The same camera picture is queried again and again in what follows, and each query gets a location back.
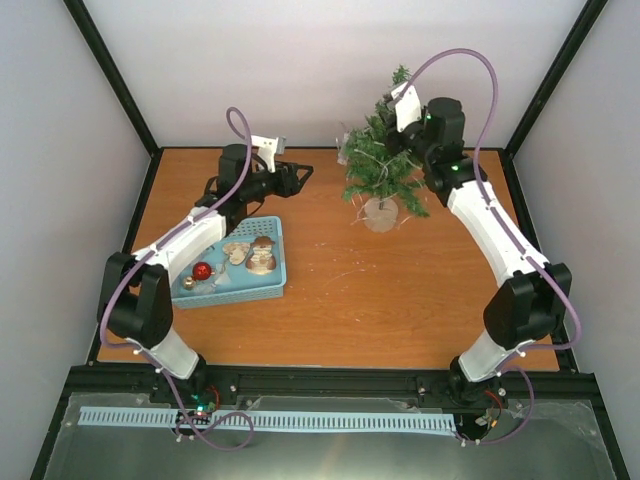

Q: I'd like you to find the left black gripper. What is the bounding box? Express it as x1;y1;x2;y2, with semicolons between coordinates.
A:
242;162;315;204

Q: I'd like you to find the clear plastic battery box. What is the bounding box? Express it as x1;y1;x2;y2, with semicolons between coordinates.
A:
336;131;350;166

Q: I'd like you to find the small green christmas tree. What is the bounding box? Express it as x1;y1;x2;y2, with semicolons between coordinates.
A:
340;64;431;234

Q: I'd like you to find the red ball ornament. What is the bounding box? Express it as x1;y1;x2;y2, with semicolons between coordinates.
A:
192;261;215;282

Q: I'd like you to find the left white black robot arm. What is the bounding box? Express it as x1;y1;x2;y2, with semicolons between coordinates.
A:
97;144;314;403

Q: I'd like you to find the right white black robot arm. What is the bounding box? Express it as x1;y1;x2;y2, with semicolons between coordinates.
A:
384;94;572;406

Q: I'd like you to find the snowman ornament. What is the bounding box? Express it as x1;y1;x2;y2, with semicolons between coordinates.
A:
245;236;277;275

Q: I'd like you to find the beige wooden heart ornament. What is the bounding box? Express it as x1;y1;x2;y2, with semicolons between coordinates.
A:
222;242;251;266

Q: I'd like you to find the blue plastic basket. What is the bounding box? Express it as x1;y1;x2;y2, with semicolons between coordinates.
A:
171;216;287;309

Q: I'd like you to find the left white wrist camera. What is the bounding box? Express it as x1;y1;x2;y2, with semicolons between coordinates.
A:
251;135;286;173

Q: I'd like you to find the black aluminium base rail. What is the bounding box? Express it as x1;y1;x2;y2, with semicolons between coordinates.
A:
58;363;604;413

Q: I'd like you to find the purple floor cable loop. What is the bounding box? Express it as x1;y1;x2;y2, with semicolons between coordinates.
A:
172;387;255;452

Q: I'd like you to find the light blue cable duct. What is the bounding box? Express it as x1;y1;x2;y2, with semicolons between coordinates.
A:
77;406;456;436

